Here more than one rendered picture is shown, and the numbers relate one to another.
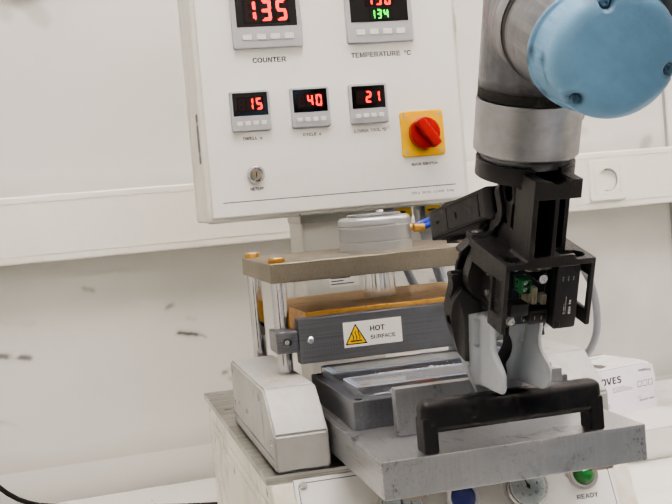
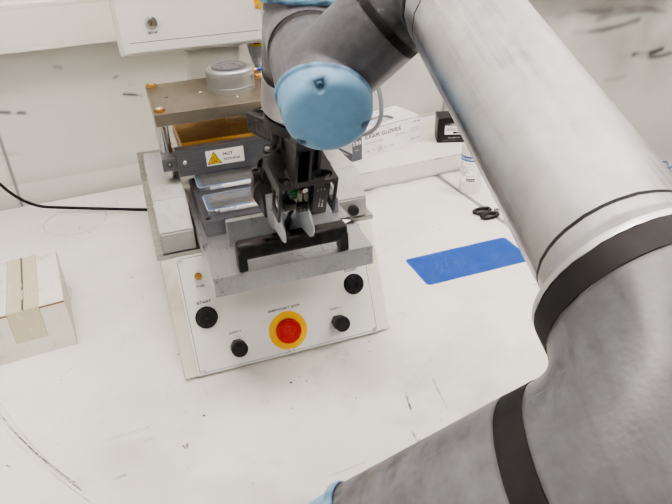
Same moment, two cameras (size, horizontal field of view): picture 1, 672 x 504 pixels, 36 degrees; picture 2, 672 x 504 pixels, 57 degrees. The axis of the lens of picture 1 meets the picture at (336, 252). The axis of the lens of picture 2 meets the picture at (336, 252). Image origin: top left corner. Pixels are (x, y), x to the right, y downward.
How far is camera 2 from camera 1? 28 cm
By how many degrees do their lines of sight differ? 28
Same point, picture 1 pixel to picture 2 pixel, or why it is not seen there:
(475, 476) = (270, 280)
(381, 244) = (232, 90)
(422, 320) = (257, 147)
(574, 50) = (298, 117)
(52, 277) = (30, 59)
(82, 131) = not seen: outside the picture
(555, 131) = not seen: hidden behind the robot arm
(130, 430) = (99, 155)
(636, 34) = (341, 106)
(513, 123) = not seen: hidden behind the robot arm
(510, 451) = (291, 266)
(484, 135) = (265, 103)
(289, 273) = (168, 120)
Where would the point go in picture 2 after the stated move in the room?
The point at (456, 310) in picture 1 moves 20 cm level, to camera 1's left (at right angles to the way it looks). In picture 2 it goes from (257, 193) to (88, 206)
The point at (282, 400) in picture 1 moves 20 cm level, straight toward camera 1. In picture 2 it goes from (165, 209) to (152, 281)
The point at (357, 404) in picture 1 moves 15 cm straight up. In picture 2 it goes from (207, 223) to (190, 119)
